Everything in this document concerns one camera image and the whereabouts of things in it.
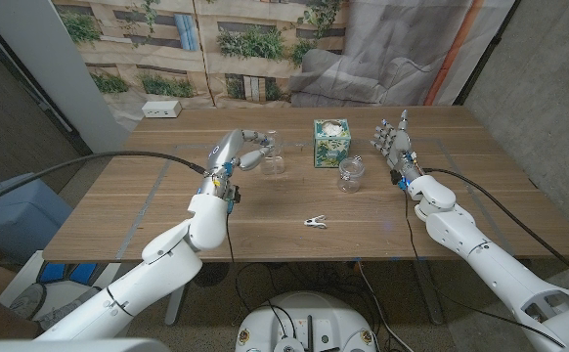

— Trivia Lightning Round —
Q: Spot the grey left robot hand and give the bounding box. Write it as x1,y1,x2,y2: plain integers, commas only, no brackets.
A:
197,128,275,201

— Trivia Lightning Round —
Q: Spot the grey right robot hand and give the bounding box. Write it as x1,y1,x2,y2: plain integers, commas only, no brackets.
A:
370,109,422,190

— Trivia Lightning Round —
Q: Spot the clear glass beaker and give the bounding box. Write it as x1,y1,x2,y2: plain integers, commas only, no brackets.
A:
258,129,286,176

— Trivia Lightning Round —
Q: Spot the glass jar with clip lid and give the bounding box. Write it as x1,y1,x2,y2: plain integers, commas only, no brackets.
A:
336,154,367,194

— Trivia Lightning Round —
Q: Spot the green floral tissue box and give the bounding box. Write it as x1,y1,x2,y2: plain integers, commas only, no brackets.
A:
313,118,352,169

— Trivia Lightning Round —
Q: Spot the white power strip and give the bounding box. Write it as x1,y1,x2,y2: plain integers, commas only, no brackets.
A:
141,100,184,119

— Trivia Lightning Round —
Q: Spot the printed fabric backdrop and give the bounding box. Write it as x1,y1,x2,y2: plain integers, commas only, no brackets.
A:
52,0,518,131

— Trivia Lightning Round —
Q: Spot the black round floor fan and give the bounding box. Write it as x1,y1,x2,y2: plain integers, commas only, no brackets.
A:
194,262,231,288

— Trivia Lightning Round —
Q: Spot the black backdrop stand pole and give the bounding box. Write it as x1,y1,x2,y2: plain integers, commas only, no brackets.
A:
453,0,523,107

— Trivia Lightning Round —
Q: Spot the metal table leg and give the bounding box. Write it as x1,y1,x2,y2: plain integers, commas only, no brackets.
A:
164,283,188,328
414,258,445,327

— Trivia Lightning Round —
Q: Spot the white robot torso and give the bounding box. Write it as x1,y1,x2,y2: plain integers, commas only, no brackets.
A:
234,290,378,352

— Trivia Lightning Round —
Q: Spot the blue plastic bin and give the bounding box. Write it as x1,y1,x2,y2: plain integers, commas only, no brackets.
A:
0,171,74,265

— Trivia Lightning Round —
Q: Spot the grey sneaker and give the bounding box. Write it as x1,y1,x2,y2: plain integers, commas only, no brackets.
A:
9,282,48,322

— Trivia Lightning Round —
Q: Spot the thin black left wrist cable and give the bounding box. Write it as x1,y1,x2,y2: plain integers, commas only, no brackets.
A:
225,199,237,265

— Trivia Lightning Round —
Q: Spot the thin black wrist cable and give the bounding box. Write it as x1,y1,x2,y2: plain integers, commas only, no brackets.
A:
225,199,237,265
403,188,567,349

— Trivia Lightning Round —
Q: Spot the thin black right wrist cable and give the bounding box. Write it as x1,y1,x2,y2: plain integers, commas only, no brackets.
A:
403,188,567,349

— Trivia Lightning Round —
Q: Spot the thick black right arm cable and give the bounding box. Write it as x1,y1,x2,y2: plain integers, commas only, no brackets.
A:
421,167,569,289

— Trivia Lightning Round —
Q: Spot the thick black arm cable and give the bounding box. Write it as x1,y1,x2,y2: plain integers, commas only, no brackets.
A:
0,150,207,212
421,167,569,289

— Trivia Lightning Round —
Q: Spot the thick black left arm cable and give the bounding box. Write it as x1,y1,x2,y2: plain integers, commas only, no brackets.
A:
0,150,207,212

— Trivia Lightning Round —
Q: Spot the grey floor cable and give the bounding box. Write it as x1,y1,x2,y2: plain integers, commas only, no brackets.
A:
357,261,403,352

